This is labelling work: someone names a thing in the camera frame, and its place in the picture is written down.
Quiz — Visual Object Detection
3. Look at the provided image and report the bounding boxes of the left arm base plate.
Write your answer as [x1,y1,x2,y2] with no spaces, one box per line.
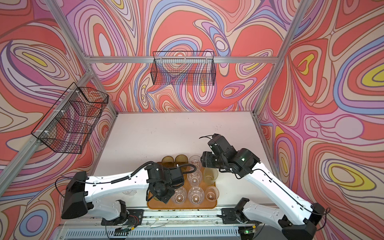
[101,209,144,227]

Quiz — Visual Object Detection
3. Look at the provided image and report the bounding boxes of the dark olive glass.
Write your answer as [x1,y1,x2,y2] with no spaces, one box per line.
[175,154,189,170]

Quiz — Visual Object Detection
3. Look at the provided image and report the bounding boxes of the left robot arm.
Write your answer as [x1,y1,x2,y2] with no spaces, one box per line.
[61,161,184,221]

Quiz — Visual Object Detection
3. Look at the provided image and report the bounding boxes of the pink glass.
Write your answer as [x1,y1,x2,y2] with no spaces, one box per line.
[205,186,220,202]

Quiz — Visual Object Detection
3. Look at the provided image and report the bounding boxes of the back black wire basket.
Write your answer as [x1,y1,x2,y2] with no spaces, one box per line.
[151,50,216,86]

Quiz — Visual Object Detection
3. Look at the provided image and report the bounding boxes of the black wire basket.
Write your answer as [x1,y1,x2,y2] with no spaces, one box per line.
[151,50,216,86]
[31,83,109,154]

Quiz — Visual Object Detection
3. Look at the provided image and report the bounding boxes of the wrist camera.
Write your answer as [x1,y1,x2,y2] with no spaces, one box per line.
[164,167,185,186]
[208,134,237,159]

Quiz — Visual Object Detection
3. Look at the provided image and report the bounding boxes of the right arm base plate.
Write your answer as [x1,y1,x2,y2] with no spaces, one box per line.
[218,208,260,226]

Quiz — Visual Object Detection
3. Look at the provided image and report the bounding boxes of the tall pale green glass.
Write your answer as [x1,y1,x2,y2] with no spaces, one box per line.
[203,168,219,186]

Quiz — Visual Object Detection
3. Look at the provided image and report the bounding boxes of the brown glass back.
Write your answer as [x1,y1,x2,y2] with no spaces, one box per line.
[161,156,175,168]

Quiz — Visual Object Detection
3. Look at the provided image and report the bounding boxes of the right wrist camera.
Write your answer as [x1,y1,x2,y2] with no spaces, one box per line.
[208,134,237,159]

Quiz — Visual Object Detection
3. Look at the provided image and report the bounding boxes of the left black wire basket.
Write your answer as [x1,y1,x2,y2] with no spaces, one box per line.
[31,83,109,154]

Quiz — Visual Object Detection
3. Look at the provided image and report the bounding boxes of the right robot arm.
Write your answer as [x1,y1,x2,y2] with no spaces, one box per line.
[201,149,326,240]

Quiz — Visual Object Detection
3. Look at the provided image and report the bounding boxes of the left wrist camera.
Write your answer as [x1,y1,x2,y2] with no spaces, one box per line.
[164,167,185,186]

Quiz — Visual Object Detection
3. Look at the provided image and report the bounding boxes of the small clear glass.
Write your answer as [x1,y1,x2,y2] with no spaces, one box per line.
[123,190,137,197]

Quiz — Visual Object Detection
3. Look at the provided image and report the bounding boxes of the brown plastic tray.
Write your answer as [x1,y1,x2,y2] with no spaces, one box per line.
[145,163,217,210]

